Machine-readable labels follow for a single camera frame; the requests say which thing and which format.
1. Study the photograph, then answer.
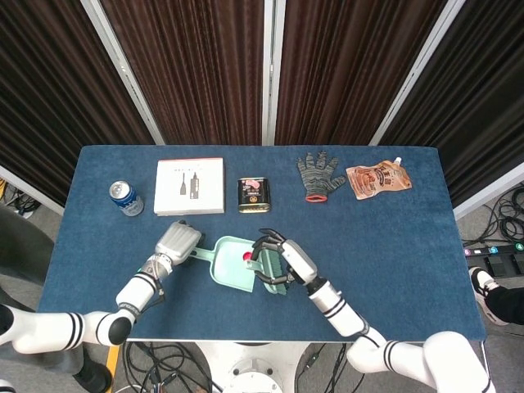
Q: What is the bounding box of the black floor cable bundle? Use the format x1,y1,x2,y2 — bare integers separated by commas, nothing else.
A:
294,341,365,393
122,341,224,393
0,179,42,218
458,183,524,246

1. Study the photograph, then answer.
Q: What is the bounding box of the blue drink can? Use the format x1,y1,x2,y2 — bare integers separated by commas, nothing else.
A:
108,180,145,217

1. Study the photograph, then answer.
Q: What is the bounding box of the black foot pedal box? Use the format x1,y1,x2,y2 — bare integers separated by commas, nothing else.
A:
463,241,524,278

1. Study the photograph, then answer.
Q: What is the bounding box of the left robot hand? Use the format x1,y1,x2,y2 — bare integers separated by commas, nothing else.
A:
154,219,206,266

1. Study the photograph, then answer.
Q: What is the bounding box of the black trouser leg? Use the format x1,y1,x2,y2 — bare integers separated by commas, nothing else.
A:
486,285,524,325

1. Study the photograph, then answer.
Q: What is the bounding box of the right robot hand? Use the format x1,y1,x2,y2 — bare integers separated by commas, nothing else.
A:
250,228,319,288

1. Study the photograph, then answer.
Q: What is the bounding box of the white black sneaker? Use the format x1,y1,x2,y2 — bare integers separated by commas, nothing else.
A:
469,265,511,328

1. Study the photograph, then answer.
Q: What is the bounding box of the black gold food tin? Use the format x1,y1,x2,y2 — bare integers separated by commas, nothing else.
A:
237,176,273,215

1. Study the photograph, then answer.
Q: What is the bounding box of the white flat product box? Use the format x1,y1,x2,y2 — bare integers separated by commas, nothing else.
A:
153,157,227,217

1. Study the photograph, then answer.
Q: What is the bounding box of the grey knit work glove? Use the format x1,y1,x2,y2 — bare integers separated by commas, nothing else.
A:
296,150,347,204

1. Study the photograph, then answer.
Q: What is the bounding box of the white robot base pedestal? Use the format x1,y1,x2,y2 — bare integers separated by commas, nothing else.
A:
196,341,314,393

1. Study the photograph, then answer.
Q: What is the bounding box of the black shoe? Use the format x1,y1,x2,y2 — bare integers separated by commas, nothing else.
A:
73,359,115,393

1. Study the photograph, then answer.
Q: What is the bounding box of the mint green hand broom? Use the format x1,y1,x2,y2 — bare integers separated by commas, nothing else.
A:
245,249,292,297

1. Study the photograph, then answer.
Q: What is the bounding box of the blue felt table cover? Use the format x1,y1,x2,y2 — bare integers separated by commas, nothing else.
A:
36,145,488,343

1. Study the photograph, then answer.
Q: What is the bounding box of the orange spout pouch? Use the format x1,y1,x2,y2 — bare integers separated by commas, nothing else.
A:
346,156,413,201

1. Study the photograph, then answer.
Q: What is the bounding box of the brown ribbed partition panel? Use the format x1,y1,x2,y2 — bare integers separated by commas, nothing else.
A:
370,0,524,220
81,0,283,147
264,0,468,147
0,0,165,216

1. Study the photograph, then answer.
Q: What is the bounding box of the mint green dustpan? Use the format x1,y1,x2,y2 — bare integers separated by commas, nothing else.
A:
190,236,267,296

